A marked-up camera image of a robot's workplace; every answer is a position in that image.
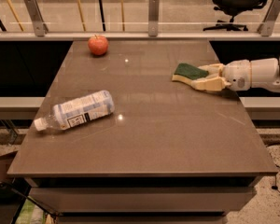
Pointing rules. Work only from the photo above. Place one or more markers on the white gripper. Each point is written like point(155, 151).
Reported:
point(238, 74)

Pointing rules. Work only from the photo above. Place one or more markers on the green and yellow sponge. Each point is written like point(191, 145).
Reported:
point(187, 73)

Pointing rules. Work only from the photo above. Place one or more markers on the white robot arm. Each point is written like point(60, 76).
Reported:
point(265, 73)

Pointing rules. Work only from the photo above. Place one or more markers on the red apple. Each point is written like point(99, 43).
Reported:
point(98, 45)

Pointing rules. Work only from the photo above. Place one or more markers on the black office chair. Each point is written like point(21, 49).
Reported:
point(234, 8)

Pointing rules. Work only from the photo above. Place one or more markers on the clear plastic water bottle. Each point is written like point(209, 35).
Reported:
point(77, 111)

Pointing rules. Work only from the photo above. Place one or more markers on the grey table drawer front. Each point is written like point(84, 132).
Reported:
point(95, 200)

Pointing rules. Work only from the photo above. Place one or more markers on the green and white package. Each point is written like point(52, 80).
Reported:
point(30, 214)

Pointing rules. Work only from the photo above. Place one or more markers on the right metal railing bracket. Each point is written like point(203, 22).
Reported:
point(266, 27)

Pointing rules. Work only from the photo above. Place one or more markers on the metal railing bracket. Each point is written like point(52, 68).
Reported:
point(266, 27)
point(153, 17)
point(39, 26)

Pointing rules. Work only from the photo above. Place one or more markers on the middle metal railing bracket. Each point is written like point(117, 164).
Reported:
point(153, 17)

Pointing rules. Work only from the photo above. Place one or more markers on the left metal railing bracket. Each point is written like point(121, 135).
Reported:
point(39, 26)

